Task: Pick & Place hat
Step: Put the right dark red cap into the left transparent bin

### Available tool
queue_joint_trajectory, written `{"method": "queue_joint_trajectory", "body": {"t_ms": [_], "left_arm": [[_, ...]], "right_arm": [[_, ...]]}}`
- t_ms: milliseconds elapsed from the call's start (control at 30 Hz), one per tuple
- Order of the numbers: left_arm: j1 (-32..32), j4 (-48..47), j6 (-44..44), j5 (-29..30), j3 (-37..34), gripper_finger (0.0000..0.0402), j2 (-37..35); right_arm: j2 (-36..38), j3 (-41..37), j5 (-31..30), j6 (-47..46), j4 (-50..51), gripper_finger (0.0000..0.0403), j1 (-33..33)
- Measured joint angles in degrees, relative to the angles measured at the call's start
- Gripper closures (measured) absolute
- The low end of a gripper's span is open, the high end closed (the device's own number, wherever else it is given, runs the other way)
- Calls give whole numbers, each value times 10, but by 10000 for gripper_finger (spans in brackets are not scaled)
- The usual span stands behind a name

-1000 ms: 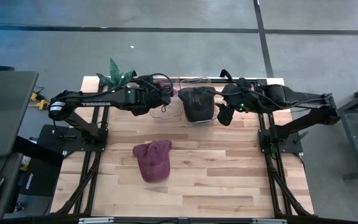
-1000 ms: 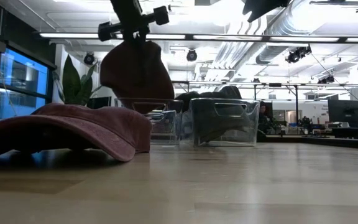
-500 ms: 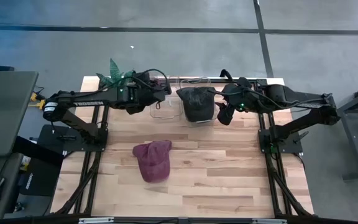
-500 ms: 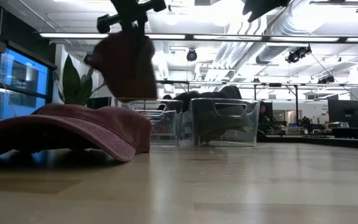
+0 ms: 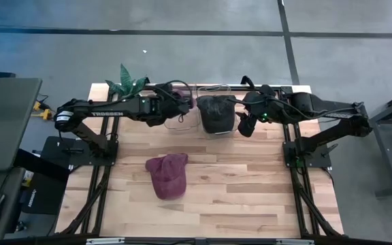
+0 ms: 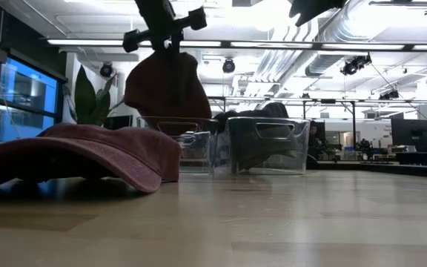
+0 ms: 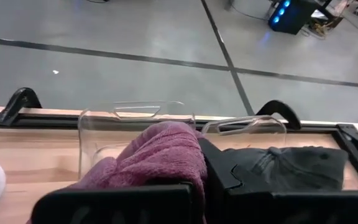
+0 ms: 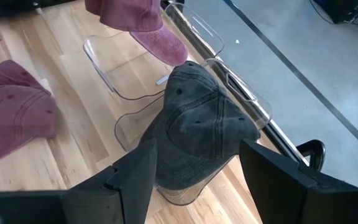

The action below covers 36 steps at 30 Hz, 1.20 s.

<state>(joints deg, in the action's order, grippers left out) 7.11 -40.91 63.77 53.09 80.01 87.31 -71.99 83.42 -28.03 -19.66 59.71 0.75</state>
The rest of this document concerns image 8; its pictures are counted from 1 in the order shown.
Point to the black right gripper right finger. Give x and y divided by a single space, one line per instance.
278 186

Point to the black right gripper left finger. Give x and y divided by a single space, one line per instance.
129 193

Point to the black baseball cap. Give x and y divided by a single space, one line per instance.
197 124

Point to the maroon baseball cap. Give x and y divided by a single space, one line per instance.
11 109
126 15

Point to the clear plastic bin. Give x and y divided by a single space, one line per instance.
120 62
129 124

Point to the black equipment box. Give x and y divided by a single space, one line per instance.
337 9

